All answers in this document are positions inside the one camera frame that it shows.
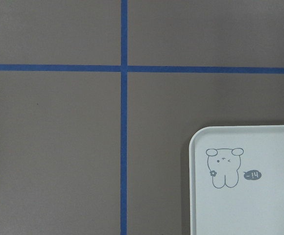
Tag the beige serving tray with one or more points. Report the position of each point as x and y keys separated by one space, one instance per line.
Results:
x=236 y=180

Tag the brown paper table cover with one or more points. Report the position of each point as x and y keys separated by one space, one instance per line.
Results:
x=190 y=64

